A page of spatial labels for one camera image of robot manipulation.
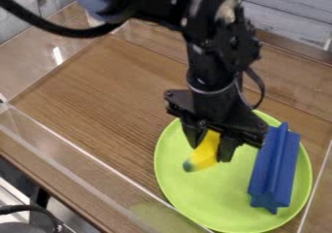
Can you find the yellow toy banana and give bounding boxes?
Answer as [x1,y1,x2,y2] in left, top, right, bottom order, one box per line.
[183,130,220,172]

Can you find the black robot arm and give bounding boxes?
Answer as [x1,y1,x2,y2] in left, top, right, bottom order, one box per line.
[78,0,268,162]

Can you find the black cable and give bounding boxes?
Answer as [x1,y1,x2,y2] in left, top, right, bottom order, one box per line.
[0,204,60,226]

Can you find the clear acrylic enclosure wall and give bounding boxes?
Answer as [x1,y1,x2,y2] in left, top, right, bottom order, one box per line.
[0,0,332,233]

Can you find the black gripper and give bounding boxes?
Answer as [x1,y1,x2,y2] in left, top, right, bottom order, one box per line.
[164,83,268,162]

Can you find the green plate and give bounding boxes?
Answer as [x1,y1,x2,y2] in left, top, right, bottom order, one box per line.
[155,120,312,233]

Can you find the black metal bracket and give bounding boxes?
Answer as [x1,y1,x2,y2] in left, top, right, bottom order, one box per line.
[24,184,82,233]

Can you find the blue star-shaped block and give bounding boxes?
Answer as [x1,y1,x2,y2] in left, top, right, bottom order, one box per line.
[248,122,302,215]

